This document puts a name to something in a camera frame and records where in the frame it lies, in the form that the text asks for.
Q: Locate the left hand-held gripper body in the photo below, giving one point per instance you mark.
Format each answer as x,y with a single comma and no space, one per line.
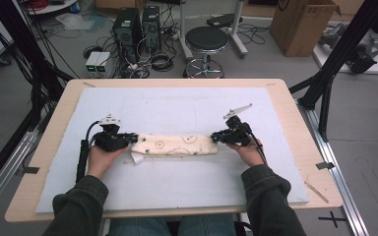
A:
111,141

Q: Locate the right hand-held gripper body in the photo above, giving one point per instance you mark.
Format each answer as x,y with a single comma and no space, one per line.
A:
239,136

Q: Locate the cream towel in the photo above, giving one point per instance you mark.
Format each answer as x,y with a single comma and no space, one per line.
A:
174,145

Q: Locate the person's right hand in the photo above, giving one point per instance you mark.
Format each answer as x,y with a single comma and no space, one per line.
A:
251,154

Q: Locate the person's left hand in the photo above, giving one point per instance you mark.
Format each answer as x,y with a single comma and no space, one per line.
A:
100,160

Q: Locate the white foam mat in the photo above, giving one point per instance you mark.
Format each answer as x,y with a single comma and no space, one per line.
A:
177,183

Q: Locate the white power supply box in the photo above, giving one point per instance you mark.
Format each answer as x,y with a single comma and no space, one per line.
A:
92,62
103,62

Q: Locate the person's legs in jeans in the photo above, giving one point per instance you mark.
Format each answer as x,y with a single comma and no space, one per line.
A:
144,227

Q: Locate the black tape strip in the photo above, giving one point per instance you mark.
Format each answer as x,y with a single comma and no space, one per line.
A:
28,170
325,165

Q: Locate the thin wooden stick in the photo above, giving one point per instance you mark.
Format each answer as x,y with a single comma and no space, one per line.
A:
316,192

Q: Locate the black round stool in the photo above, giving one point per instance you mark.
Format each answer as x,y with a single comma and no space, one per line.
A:
206,37

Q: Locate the large black computer tower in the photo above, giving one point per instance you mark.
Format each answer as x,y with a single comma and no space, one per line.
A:
126,32

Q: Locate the small black computer tower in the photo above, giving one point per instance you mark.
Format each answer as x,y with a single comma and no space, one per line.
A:
151,28

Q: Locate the black flat pad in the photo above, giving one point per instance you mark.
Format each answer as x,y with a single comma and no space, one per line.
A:
223,20

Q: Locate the brown cardboard box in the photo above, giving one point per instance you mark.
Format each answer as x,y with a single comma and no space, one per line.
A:
302,29

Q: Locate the black tape cross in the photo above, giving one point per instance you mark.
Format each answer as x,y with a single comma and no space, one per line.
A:
332,219

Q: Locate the clear plastic bag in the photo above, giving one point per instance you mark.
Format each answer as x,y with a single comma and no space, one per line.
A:
74,21

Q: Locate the grey robot device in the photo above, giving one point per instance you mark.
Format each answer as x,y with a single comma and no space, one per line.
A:
362,57

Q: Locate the white round table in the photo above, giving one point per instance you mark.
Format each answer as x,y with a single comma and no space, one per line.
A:
50,7

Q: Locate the aluminium rail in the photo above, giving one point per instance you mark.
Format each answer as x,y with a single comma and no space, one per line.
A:
6,167
341,183

